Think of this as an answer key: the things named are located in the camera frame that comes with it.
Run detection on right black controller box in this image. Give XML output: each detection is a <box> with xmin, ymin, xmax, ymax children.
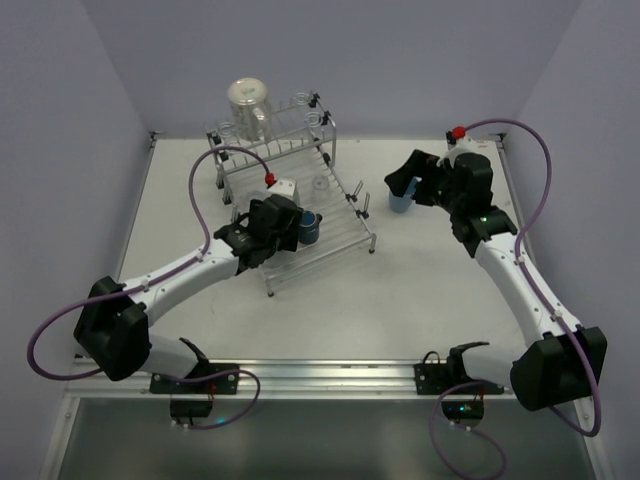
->
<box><xmin>442</xmin><ymin>400</ymin><xmax>485</xmax><ymax>426</ymax></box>

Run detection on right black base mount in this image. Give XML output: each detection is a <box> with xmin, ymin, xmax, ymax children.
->
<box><xmin>413</xmin><ymin>350</ymin><xmax>473</xmax><ymax>395</ymax></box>

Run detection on aluminium mounting rail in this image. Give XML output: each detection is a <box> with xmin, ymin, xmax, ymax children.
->
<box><xmin>64</xmin><ymin>355</ymin><xmax>589</xmax><ymax>401</ymax></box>

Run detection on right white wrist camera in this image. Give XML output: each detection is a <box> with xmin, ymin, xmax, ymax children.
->
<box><xmin>445</xmin><ymin>126</ymin><xmax>479</xmax><ymax>159</ymax></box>

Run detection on silver wire dish rack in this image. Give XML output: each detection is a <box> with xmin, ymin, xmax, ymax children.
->
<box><xmin>206</xmin><ymin>91</ymin><xmax>377</xmax><ymax>297</ymax></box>

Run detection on dark blue ceramic mug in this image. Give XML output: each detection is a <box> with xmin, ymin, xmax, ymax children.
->
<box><xmin>298</xmin><ymin>210</ymin><xmax>323</xmax><ymax>245</ymax></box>

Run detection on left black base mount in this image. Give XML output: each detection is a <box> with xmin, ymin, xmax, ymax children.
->
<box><xmin>149</xmin><ymin>362</ymin><xmax>240</xmax><ymax>395</ymax></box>

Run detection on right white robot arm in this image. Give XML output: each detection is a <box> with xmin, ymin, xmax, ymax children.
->
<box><xmin>384</xmin><ymin>150</ymin><xmax>607</xmax><ymax>411</ymax></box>

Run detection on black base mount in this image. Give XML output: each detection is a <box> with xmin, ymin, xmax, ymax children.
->
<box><xmin>413</xmin><ymin>350</ymin><xmax>473</xmax><ymax>395</ymax></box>
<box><xmin>149</xmin><ymin>362</ymin><xmax>240</xmax><ymax>395</ymax></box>

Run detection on light blue cup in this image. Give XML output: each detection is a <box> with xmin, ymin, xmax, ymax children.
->
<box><xmin>388</xmin><ymin>177</ymin><xmax>419</xmax><ymax>214</ymax></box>

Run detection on large glass mug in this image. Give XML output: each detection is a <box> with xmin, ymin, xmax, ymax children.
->
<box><xmin>227</xmin><ymin>77</ymin><xmax>273</xmax><ymax>143</ymax></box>

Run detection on black controller box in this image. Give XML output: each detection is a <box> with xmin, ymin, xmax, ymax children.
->
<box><xmin>442</xmin><ymin>400</ymin><xmax>485</xmax><ymax>426</ymax></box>
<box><xmin>169</xmin><ymin>399</ymin><xmax>213</xmax><ymax>423</ymax></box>

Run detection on left black controller box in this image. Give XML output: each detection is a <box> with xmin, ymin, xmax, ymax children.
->
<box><xmin>169</xmin><ymin>399</ymin><xmax>213</xmax><ymax>423</ymax></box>

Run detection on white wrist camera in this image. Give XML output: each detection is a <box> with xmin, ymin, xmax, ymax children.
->
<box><xmin>267</xmin><ymin>178</ymin><xmax>300</xmax><ymax>205</ymax></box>
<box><xmin>445</xmin><ymin>126</ymin><xmax>479</xmax><ymax>159</ymax></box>

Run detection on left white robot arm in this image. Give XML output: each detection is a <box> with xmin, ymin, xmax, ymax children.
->
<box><xmin>74</xmin><ymin>195</ymin><xmax>303</xmax><ymax>384</ymax></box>

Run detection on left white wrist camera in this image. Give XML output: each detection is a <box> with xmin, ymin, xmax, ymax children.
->
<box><xmin>267</xmin><ymin>178</ymin><xmax>300</xmax><ymax>205</ymax></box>

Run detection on small clear glass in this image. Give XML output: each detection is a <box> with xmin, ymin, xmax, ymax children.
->
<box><xmin>312</xmin><ymin>175</ymin><xmax>331</xmax><ymax>204</ymax></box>

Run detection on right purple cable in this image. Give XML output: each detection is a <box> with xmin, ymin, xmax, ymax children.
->
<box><xmin>430</xmin><ymin>118</ymin><xmax>601</xmax><ymax>474</ymax></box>

